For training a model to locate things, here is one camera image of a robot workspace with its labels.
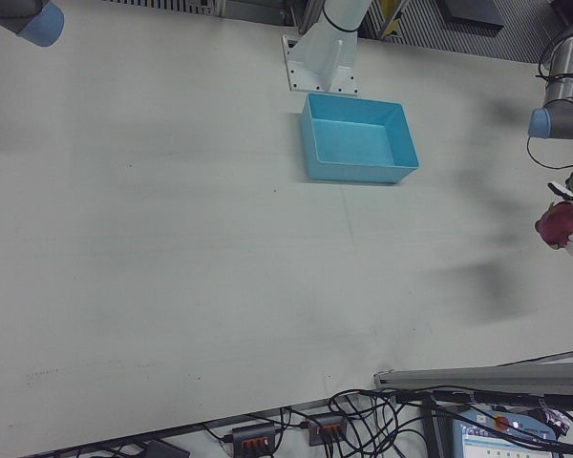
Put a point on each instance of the pink dragon fruit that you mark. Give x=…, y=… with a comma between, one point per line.
x=561, y=222

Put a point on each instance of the crumpled shiny wrapper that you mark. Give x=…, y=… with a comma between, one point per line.
x=556, y=420

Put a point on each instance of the teach pendant with red button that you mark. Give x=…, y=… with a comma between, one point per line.
x=482, y=443

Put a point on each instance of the blue plastic box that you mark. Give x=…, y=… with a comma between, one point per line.
x=353, y=143

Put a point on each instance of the black flat box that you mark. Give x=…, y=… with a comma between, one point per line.
x=473, y=12

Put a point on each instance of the narrow grey USB hub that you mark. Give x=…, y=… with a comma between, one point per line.
x=327, y=422

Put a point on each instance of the wide grey USB hub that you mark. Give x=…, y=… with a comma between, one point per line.
x=253, y=433

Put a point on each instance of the aluminium profile rail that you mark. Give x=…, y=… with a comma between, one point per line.
x=458, y=377

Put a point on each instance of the white column pedestal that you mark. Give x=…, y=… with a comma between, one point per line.
x=324, y=52

